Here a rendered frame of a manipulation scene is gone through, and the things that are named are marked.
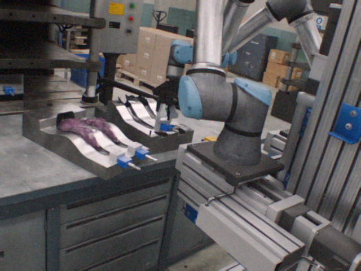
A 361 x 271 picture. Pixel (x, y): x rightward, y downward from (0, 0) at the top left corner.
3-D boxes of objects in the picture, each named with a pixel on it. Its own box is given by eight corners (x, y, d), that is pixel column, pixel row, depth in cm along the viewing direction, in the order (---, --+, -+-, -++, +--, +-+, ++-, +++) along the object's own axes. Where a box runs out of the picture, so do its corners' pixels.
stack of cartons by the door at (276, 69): (298, 92, 784) (308, 57, 753) (290, 93, 762) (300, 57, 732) (268, 82, 840) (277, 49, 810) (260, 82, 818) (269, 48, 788)
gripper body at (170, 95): (170, 106, 141) (175, 77, 139) (157, 102, 147) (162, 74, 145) (183, 107, 146) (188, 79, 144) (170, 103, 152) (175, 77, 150)
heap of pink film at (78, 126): (123, 140, 145) (125, 123, 142) (93, 151, 130) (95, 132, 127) (80, 121, 156) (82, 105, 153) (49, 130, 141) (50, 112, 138)
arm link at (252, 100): (269, 134, 98) (282, 90, 93) (226, 130, 95) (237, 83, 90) (254, 120, 109) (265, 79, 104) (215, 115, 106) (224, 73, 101)
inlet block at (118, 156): (143, 173, 127) (145, 161, 125) (135, 178, 123) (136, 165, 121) (117, 161, 133) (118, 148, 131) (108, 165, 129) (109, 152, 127)
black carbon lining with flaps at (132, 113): (176, 130, 164) (179, 112, 160) (149, 134, 153) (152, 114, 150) (135, 107, 186) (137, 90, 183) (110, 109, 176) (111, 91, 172)
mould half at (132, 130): (190, 147, 166) (196, 121, 161) (148, 155, 149) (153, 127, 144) (133, 112, 199) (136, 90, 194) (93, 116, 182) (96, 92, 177)
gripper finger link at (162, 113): (160, 125, 142) (168, 104, 142) (152, 121, 146) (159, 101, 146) (165, 126, 145) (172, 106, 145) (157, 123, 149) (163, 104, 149)
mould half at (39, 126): (148, 160, 145) (151, 136, 141) (105, 180, 123) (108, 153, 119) (67, 123, 166) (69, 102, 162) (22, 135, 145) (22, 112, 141)
